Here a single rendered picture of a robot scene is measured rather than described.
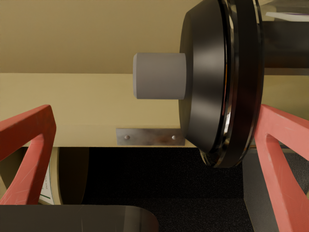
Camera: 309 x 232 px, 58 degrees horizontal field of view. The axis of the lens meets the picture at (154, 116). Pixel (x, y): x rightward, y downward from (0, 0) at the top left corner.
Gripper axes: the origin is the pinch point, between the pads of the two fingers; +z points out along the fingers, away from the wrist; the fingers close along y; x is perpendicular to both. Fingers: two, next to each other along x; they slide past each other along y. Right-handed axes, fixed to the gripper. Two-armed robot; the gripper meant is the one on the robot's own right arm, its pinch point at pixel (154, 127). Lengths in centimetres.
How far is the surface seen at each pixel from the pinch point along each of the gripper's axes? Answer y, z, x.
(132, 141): 2.3, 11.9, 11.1
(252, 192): -17.8, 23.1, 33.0
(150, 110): 0.5, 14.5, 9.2
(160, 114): -0.6, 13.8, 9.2
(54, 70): 26, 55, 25
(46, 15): 24, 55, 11
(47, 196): 14.1, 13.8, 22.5
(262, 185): -17.8, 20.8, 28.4
